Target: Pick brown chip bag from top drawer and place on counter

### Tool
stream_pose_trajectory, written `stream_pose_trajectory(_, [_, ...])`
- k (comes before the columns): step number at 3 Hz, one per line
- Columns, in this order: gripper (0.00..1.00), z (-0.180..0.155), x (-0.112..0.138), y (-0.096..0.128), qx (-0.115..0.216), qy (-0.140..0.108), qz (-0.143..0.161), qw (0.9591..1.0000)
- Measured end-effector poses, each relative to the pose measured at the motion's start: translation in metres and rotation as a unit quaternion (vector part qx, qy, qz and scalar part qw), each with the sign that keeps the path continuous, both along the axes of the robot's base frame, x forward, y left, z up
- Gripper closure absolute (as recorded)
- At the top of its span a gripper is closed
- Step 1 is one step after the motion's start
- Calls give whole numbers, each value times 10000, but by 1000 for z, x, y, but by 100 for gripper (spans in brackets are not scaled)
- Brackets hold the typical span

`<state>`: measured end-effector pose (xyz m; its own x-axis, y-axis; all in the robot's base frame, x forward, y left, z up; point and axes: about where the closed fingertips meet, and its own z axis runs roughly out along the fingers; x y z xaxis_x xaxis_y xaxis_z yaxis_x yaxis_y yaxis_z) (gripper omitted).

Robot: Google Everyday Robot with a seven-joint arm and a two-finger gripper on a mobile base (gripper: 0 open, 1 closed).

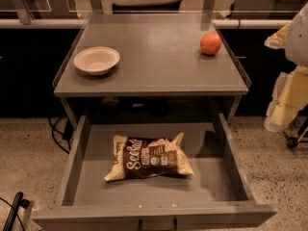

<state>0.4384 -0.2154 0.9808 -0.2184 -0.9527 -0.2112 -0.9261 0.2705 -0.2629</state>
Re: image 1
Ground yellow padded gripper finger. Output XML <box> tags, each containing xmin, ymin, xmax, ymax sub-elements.
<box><xmin>264</xmin><ymin>65</ymin><xmax>308</xmax><ymax>132</ymax></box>
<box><xmin>265</xmin><ymin>23</ymin><xmax>290</xmax><ymax>49</ymax></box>

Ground brown sea salt chip bag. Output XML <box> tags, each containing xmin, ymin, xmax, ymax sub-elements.
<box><xmin>104</xmin><ymin>133</ymin><xmax>194</xmax><ymax>182</ymax></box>

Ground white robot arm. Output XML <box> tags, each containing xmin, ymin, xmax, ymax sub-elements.
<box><xmin>264</xmin><ymin>4</ymin><xmax>308</xmax><ymax>132</ymax></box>

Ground grey cabinet counter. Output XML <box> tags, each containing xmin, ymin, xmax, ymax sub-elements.
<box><xmin>55</xmin><ymin>13</ymin><xmax>249</xmax><ymax>123</ymax></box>

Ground grey open top drawer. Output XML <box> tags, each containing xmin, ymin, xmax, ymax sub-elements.
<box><xmin>32</xmin><ymin>115</ymin><xmax>276</xmax><ymax>231</ymax></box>

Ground dark ball under counter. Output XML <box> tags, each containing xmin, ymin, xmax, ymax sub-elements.
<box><xmin>100</xmin><ymin>96</ymin><xmax>120</xmax><ymax>116</ymax></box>

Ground orange fruit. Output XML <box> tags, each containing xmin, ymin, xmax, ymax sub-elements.
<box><xmin>200</xmin><ymin>33</ymin><xmax>221</xmax><ymax>56</ymax></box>

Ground black chair back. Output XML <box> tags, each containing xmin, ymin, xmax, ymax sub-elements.
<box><xmin>112</xmin><ymin>0</ymin><xmax>184</xmax><ymax>13</ymax></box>

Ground white paper bowl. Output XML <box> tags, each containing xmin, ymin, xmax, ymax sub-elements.
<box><xmin>73</xmin><ymin>46</ymin><xmax>120</xmax><ymax>76</ymax></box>

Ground black bar object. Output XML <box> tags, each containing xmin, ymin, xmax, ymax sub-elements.
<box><xmin>2</xmin><ymin>192</ymin><xmax>30</xmax><ymax>231</ymax></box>

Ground black drawer handle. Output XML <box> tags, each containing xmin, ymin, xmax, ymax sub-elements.
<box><xmin>138</xmin><ymin>218</ymin><xmax>178</xmax><ymax>231</ymax></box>

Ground black floor cables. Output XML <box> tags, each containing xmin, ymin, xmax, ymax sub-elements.
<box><xmin>47</xmin><ymin>116</ymin><xmax>74</xmax><ymax>155</ymax></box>

